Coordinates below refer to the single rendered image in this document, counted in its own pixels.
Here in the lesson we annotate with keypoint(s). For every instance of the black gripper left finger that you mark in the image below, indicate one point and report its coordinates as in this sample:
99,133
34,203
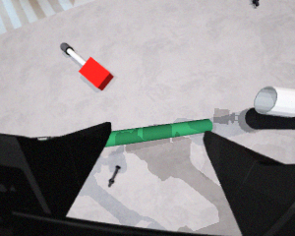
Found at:
56,168

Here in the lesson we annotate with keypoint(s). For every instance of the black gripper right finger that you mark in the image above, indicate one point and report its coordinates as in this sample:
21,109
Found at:
259,189

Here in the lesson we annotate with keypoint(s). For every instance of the green cylinder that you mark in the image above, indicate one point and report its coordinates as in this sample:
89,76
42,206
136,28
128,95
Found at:
158,132

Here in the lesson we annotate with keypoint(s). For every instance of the black cylinder with cap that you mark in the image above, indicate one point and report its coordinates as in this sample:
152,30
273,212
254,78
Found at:
258,121

